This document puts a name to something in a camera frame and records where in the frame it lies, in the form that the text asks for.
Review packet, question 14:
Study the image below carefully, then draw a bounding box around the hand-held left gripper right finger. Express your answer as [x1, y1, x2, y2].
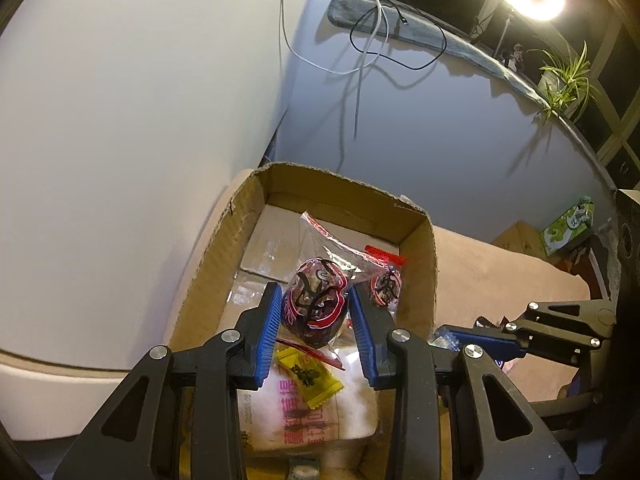
[348, 285, 581, 480]

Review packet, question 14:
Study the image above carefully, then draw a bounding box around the green printed box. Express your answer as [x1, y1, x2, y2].
[540, 197, 596, 253]

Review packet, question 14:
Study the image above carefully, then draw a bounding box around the pink and white snack packet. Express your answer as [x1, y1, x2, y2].
[237, 355, 381, 453]

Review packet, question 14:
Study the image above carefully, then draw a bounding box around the thin white cable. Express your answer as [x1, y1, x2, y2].
[280, 0, 381, 76]

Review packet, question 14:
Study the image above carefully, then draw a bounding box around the black tripod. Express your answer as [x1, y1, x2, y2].
[492, 7, 516, 61]

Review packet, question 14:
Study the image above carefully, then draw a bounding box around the thick white cable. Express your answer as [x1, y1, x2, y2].
[352, 0, 386, 138]

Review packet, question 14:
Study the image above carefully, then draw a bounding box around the red plum snack packet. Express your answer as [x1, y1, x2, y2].
[362, 244, 408, 308]
[275, 210, 373, 370]

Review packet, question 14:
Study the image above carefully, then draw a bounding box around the black cable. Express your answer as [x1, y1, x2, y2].
[350, 0, 448, 71]

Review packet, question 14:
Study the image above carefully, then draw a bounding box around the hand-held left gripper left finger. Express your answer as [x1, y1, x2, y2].
[52, 282, 285, 480]

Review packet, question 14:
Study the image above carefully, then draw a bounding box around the cardboard box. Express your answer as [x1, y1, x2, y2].
[170, 161, 441, 480]

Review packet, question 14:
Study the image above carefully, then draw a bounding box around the yellow candy packet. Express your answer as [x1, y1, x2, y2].
[276, 347, 345, 411]

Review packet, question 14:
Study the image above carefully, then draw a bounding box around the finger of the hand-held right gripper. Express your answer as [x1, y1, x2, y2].
[432, 325, 601, 368]
[475, 300, 618, 352]

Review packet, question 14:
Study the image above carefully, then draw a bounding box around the potted spider plant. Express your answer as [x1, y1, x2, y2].
[530, 42, 603, 126]

